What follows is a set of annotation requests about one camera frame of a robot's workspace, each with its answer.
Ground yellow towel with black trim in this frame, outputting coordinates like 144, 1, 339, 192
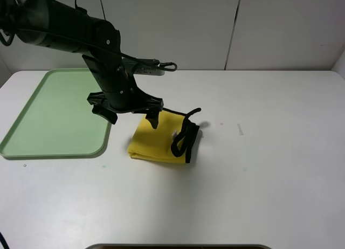
127, 108, 202, 164

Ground black left camera cable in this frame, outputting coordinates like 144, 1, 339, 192
0, 0, 178, 249

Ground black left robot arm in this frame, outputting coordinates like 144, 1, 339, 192
1, 0, 163, 128

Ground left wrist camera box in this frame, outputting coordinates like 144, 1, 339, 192
122, 58, 165, 76

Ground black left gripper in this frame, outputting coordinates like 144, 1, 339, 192
82, 55, 163, 129

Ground light green plastic tray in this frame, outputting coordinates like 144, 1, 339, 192
1, 68, 110, 160

